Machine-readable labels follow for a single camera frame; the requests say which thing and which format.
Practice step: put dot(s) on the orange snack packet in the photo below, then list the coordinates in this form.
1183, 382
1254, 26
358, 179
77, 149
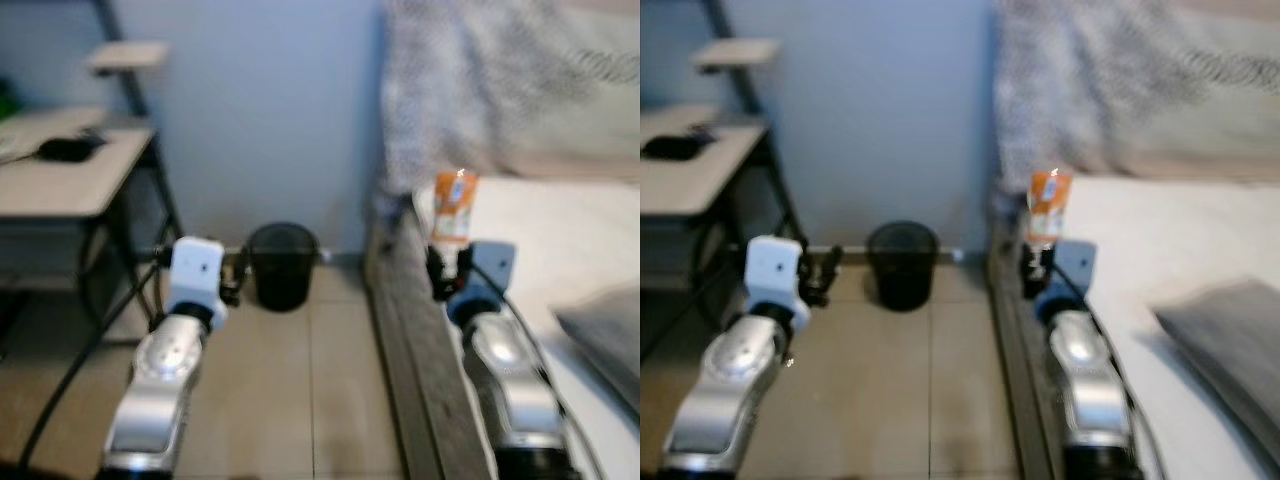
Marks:
455, 205
1048, 205

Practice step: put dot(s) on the grey plush pillow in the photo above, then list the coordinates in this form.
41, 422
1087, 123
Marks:
1225, 340
605, 335

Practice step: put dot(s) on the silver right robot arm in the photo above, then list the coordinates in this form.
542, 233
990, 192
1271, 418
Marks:
510, 380
1085, 380

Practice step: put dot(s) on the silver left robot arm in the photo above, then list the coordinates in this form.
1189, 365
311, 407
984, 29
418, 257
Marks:
730, 375
160, 375

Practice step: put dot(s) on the black round trash bin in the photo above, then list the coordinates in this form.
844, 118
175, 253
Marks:
903, 265
282, 265

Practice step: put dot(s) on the grey bed base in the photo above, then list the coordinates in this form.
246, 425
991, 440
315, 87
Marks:
420, 340
1020, 350

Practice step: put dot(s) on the white quilted mattress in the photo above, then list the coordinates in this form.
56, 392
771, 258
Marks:
570, 240
1150, 250

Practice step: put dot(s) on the light wooden desk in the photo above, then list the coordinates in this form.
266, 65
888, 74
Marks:
690, 180
60, 185

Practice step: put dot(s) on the black computer mouse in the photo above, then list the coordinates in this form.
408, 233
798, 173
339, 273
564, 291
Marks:
70, 148
675, 146

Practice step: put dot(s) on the small light wooden shelf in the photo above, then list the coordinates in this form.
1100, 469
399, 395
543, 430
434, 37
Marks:
128, 55
735, 52

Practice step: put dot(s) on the black metal shelf pole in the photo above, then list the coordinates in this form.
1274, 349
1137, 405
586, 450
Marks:
717, 20
108, 25

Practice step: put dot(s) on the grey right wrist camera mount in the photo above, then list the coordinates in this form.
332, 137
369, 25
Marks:
495, 265
1075, 262

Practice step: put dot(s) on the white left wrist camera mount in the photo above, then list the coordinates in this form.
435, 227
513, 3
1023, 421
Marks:
775, 268
195, 265

